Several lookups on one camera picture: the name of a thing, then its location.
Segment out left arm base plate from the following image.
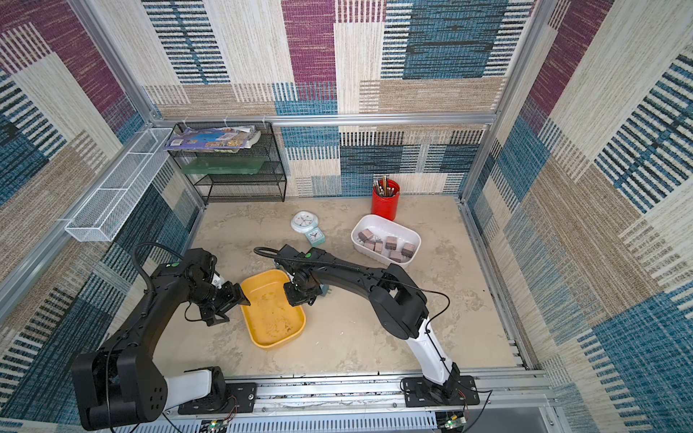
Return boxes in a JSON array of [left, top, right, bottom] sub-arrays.
[[177, 382, 257, 415]]

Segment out small teal alarm clock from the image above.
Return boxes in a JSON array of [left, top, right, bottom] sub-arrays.
[[305, 227, 326, 247]]

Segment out red pen cup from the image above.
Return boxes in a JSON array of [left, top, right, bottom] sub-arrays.
[[371, 182, 400, 221]]

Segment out white round clock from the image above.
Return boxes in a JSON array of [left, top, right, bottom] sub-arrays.
[[291, 210, 319, 234]]

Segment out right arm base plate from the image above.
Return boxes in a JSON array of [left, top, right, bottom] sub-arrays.
[[400, 375, 481, 408]]

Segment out white plastic tray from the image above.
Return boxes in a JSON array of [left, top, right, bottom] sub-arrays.
[[350, 215, 422, 269]]

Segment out yellow plastic tray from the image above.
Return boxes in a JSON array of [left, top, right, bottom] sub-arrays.
[[240, 270, 306, 350]]

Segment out colourful magazine on shelf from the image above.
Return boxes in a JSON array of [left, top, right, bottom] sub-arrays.
[[164, 126, 262, 153]]

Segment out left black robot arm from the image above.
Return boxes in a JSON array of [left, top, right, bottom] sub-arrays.
[[71, 247, 251, 431]]

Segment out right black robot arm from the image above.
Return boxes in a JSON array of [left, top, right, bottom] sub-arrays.
[[254, 245, 461, 405]]

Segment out white wire wall basket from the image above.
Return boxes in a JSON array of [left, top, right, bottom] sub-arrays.
[[65, 128, 171, 243]]

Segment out black wire mesh shelf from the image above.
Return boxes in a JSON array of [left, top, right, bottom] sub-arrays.
[[165, 121, 288, 205]]

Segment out pens in cup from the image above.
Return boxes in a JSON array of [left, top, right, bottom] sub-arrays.
[[374, 176, 399, 198]]

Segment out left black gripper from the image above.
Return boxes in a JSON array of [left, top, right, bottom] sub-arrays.
[[188, 280, 251, 325]]

